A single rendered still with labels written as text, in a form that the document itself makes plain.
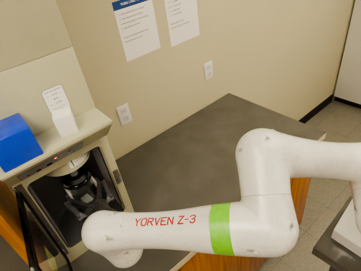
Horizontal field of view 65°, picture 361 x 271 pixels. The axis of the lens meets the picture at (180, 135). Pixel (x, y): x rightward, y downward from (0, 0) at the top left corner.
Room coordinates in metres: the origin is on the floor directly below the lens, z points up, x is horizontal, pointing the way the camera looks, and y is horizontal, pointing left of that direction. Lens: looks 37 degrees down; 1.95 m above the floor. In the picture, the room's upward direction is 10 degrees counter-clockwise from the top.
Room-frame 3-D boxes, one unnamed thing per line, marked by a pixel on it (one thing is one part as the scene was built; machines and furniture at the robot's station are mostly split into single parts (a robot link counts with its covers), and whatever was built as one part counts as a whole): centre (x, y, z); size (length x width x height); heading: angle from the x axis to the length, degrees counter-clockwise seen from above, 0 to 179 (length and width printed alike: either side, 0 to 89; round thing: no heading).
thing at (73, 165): (0.81, 0.43, 1.34); 0.18 x 0.18 x 0.05
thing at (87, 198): (0.78, 0.41, 1.14); 0.11 x 0.11 x 0.21
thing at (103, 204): (0.65, 0.32, 1.20); 0.09 x 0.08 x 0.07; 33
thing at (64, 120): (0.70, 0.32, 1.54); 0.05 x 0.05 x 0.06; 18
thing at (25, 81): (0.82, 0.46, 1.32); 0.32 x 0.25 x 0.77; 124
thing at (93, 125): (0.67, 0.35, 1.46); 0.32 x 0.12 x 0.10; 124
